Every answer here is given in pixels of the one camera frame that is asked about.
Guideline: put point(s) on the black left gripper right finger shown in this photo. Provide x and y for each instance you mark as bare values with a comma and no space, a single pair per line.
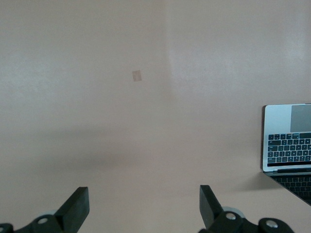
211,208

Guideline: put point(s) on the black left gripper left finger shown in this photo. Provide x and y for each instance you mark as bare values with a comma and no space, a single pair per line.
73,208

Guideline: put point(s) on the silver grey laptop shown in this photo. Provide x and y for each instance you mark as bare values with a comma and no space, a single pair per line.
277,119

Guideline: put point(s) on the small brown tape patch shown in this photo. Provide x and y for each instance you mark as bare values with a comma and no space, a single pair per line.
136,76

